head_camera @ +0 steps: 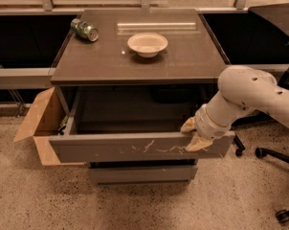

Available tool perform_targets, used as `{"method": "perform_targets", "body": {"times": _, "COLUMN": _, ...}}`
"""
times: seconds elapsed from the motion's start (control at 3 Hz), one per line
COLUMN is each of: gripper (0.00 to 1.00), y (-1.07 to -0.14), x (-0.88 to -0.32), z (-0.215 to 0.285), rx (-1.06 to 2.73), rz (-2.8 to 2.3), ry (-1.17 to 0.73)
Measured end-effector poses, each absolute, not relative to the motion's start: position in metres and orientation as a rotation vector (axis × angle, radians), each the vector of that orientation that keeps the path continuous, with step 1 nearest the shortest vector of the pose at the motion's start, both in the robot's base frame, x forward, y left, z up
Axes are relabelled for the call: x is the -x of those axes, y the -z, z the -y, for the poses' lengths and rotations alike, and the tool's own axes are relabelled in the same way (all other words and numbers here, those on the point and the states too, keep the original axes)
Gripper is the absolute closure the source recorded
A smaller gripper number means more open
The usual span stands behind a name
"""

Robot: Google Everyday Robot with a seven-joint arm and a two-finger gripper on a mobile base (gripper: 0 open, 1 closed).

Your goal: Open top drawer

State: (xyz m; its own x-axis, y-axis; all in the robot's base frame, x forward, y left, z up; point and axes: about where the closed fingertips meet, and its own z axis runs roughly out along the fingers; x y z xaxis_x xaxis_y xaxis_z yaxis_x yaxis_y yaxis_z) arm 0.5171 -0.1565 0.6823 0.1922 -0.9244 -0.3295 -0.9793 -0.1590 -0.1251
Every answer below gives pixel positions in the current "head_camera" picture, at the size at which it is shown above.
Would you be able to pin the grey top drawer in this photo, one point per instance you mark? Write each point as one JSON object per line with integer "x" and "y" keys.
{"x": 124, "y": 123}

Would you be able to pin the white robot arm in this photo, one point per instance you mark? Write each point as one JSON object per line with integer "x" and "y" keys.
{"x": 256, "y": 93}

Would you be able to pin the open cardboard box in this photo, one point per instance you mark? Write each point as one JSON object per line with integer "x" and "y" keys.
{"x": 41, "y": 122}

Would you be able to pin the grey drawer cabinet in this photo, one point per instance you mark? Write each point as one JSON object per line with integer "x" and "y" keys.
{"x": 189, "y": 45}

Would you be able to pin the green soda can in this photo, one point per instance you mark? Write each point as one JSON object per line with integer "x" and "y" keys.
{"x": 84, "y": 30}

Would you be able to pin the black table leg with caster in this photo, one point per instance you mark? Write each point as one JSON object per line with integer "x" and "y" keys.
{"x": 254, "y": 118}

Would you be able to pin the white paper bowl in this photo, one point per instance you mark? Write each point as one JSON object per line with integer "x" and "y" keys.
{"x": 147, "y": 45}

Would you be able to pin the grey drawer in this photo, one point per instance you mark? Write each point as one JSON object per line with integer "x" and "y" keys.
{"x": 124, "y": 123}
{"x": 132, "y": 175}

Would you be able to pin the grey bottom drawer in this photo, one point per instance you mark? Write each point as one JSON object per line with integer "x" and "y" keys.
{"x": 132, "y": 175}

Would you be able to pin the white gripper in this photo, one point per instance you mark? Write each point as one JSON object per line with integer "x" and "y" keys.
{"x": 207, "y": 126}

